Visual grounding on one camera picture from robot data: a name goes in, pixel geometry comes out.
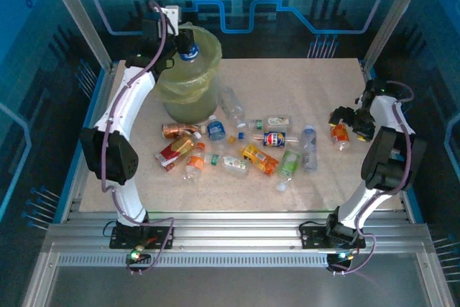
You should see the blue cap bottle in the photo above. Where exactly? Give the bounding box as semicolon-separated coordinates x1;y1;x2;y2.
178;43;203;70

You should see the orange label white-capped bottle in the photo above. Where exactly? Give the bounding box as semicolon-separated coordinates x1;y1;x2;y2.
329;123;351;152

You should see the clear grey plastic bottle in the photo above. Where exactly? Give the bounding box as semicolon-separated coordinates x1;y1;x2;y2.
300;124;319;173

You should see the beige label green-necked bottle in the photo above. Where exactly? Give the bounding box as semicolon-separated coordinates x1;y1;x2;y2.
247;116;293;132

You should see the Pepsi label clear bottle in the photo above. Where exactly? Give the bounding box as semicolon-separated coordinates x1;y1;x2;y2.
252;130;300;148

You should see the light green label bottle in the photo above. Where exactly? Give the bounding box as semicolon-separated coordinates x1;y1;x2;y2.
275;150;303;193

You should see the clear square plastic bottle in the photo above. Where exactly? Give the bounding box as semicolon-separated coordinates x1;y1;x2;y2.
217;86;247;130

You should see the copper brown label bottle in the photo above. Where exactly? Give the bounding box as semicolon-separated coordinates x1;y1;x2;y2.
161;122;208;139

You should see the yellow orange juice bottle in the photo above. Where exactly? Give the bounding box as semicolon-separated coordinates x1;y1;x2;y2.
239;144;280;176

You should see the red yellow label bottle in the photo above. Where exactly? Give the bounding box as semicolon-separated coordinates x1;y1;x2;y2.
154;132;203;173

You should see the orange label orange-capped bottle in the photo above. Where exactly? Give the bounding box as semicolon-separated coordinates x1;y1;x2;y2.
183;142;206;182

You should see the clear bottle white green label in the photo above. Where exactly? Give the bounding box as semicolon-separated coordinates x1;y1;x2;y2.
203;153;251;179

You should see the bin with yellow liner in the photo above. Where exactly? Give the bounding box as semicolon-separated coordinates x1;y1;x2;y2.
154;22;224;105

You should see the translucent round waste bin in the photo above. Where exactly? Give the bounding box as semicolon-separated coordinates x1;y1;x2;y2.
163;69;220;124

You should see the right LED controller board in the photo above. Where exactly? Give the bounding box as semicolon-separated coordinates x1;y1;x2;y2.
326;250;355;268

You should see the led controller board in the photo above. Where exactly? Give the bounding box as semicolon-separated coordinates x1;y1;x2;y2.
125;245;152;265
326;250;355;268

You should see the left LED controller board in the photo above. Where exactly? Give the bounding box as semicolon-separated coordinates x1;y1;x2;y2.
125;245;152;265

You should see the left aluminium corner post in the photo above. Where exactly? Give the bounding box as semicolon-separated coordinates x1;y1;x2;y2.
39;0;113;70

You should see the aluminium corner post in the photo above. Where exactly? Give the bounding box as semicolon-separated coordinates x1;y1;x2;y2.
362;0;434;67
39;0;113;70

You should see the right aluminium corner post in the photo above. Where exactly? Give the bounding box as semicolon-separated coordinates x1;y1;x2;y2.
362;0;434;67

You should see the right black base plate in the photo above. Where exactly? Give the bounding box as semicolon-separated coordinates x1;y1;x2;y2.
299;225;367;250

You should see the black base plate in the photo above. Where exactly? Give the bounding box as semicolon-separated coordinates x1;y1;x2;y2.
109;226;173;250
299;225;367;250

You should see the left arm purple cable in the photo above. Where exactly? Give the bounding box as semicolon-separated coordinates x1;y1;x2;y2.
100;0;177;276

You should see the aluminium front frame rail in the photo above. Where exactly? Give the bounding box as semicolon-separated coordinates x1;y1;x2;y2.
42;209;438;256

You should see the slotted grey cable duct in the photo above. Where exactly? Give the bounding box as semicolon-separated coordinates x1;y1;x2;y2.
57;255;421;268

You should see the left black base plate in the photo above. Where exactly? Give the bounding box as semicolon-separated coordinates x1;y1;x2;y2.
109;226;173;250

